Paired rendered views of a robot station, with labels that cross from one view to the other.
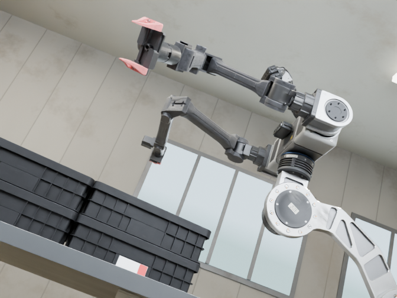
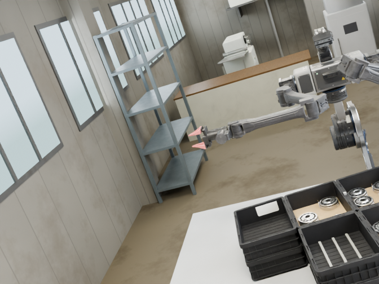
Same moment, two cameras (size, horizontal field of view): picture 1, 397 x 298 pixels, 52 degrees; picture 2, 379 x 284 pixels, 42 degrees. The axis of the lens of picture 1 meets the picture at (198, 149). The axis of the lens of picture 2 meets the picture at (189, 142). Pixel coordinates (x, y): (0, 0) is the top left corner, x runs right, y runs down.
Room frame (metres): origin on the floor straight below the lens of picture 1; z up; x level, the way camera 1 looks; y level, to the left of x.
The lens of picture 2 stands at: (1.42, 2.57, 2.19)
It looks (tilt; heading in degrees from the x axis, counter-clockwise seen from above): 16 degrees down; 288
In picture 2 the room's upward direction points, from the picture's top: 20 degrees counter-clockwise
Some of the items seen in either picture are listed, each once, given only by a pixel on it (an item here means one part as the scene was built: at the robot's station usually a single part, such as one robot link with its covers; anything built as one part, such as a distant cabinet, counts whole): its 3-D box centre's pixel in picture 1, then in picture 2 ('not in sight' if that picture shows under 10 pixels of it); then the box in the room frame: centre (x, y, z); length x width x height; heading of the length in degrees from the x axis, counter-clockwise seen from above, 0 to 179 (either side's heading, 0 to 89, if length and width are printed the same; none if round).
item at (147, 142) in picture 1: (153, 142); (228, 133); (1.98, 0.24, 1.45); 0.12 x 0.11 x 0.09; 2
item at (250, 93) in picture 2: not in sight; (247, 96); (2.72, -4.86, 0.36); 2.10 x 0.68 x 0.72; 2
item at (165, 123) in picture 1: (165, 126); (273, 118); (1.75, 0.19, 1.45); 0.43 x 0.06 x 0.11; 2
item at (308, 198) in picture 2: not in sight; (320, 212); (1.66, 0.15, 0.87); 0.40 x 0.30 x 0.11; 102
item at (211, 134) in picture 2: (158, 151); (211, 135); (2.07, 0.20, 1.45); 0.07 x 0.07 x 0.10; 2
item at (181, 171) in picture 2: not in sight; (157, 105); (3.46, -2.95, 1.02); 1.06 x 0.47 x 2.04; 92
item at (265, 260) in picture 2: not in sight; (271, 245); (1.96, 0.21, 0.76); 0.40 x 0.30 x 0.12; 102
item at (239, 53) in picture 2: not in sight; (242, 64); (2.96, -6.66, 0.53); 2.32 x 0.56 x 1.07; 92
